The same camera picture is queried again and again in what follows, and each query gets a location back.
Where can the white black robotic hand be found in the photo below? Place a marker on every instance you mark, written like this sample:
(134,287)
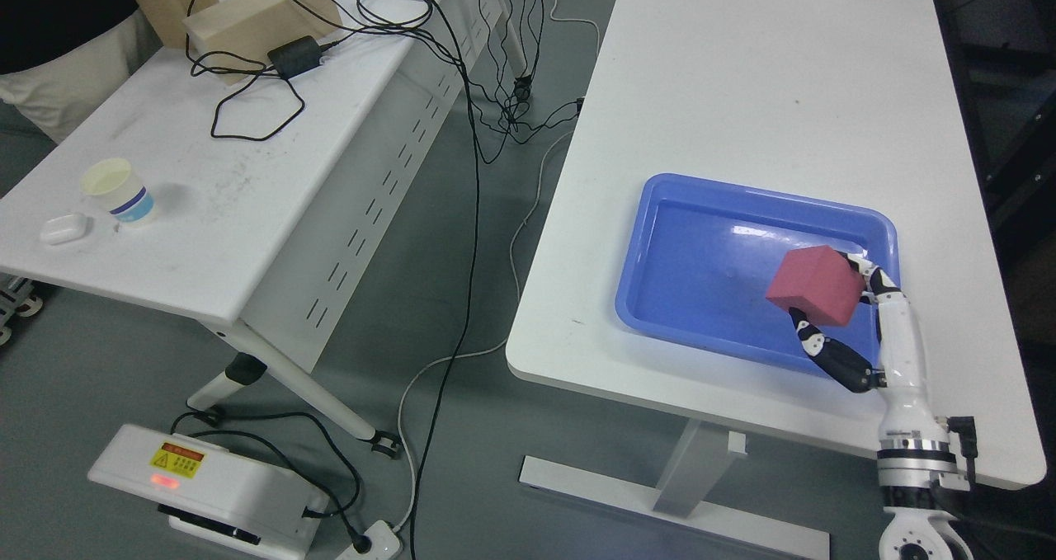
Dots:
(901,375)

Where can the pink foam block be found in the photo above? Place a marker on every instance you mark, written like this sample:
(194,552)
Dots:
(820,282)

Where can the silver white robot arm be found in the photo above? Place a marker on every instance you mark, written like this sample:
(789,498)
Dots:
(919,471)

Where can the blue plastic tray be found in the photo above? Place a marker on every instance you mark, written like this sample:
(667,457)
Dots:
(703,253)

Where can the wooden block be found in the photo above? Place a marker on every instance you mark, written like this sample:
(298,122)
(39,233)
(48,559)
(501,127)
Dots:
(239,34)

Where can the white desk with leg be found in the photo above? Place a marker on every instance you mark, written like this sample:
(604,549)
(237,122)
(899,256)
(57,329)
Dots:
(850,101)

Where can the white power strip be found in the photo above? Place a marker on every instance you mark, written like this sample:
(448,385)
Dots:
(380,541)

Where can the white folding table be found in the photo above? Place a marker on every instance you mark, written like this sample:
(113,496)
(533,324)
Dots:
(261,242)

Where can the white device with warning label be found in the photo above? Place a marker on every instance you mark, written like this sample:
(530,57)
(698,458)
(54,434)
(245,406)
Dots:
(213,494)

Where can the black power adapter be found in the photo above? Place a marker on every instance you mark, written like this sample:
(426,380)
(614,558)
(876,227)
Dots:
(296,57)

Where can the paper cup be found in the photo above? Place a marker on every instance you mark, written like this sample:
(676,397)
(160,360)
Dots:
(114,186)

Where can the white earbuds case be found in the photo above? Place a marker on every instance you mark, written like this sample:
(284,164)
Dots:
(64,229)

